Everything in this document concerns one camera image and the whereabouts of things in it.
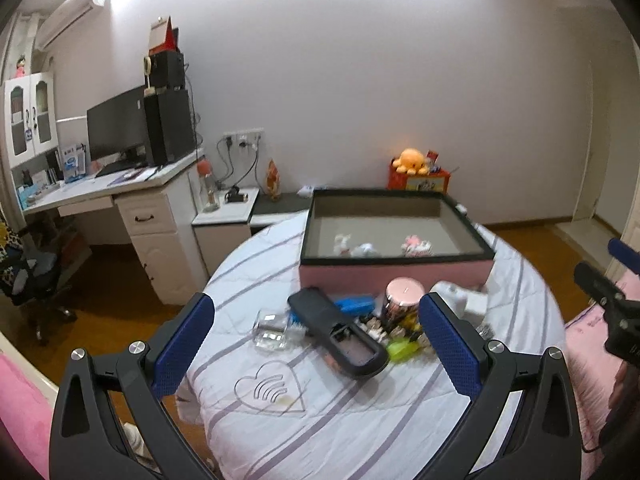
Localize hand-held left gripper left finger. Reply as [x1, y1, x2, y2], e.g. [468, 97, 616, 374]
[48, 292, 221, 480]

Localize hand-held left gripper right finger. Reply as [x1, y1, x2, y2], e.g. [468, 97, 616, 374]
[418, 292, 585, 480]

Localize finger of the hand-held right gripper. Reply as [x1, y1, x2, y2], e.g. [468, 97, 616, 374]
[607, 237, 640, 277]
[573, 261, 632, 312]

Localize white charger plug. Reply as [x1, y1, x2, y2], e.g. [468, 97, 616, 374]
[430, 281, 488, 332]

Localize clear glass bottle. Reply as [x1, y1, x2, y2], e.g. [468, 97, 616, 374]
[251, 310, 293, 356]

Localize pink storage box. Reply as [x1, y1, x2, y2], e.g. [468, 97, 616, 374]
[299, 187, 497, 297]

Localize black long plastic tool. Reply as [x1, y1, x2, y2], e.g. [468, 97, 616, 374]
[287, 286, 390, 377]

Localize person's right hand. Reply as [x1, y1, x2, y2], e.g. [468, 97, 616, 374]
[608, 360, 635, 413]

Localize yellow patterned can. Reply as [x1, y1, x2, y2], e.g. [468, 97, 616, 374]
[399, 309, 425, 335]

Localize pink bed sheet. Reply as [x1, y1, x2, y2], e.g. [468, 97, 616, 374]
[565, 270, 640, 461]

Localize yellow green highlighter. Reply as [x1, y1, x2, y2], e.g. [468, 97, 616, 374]
[387, 337, 427, 364]

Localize pink lid jar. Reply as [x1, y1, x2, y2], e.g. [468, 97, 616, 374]
[381, 277, 426, 336]

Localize clear heart acrylic plate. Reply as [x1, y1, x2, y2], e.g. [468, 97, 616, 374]
[234, 360, 307, 415]

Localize blue marker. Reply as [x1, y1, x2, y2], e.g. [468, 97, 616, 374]
[287, 296, 376, 330]

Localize pink plush toy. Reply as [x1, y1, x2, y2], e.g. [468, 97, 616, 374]
[401, 235, 433, 258]

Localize white desk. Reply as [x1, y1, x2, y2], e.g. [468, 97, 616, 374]
[22, 152, 208, 306]

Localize white side table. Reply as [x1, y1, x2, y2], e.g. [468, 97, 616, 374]
[192, 187, 261, 286]

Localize striped white quilt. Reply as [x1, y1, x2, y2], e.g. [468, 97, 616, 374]
[177, 210, 568, 480]

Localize red cap bottle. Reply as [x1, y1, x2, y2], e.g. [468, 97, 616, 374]
[197, 159, 221, 212]

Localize black office chair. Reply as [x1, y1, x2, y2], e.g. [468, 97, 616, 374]
[0, 225, 78, 346]

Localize dark top low cabinet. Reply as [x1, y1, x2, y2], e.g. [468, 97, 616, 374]
[250, 192, 313, 228]

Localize pink blanket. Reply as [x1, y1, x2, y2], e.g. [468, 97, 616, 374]
[0, 352, 58, 480]

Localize orange figure ornament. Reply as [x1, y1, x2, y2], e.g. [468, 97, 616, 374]
[265, 159, 283, 202]

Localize black keyboard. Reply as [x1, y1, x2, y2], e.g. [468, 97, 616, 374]
[95, 160, 146, 177]

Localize orange plush octopus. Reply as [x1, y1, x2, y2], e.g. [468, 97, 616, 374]
[391, 148, 432, 176]

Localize blue white box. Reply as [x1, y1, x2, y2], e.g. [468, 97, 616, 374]
[62, 144, 87, 183]

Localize black computer tower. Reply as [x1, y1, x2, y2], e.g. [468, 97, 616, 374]
[144, 89, 197, 167]

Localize black computer monitor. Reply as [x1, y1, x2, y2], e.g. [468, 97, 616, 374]
[86, 85, 150, 161]

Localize black speaker box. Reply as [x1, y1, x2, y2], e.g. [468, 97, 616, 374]
[149, 51, 186, 88]

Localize small cream stand ornament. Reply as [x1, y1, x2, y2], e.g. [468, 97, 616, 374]
[142, 56, 157, 97]

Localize white glass door cabinet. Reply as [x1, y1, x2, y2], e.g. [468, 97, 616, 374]
[4, 71, 60, 168]

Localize brown red cardboard box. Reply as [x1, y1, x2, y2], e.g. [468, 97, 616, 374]
[150, 16, 180, 56]

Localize cream door frame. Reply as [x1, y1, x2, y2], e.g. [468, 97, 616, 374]
[552, 7, 640, 241]

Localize black cables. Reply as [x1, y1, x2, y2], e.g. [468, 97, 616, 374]
[216, 137, 261, 191]

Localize wall power outlet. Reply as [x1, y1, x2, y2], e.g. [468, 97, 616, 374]
[222, 128, 264, 151]

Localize wall air conditioner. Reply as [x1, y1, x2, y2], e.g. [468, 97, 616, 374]
[35, 0, 110, 51]

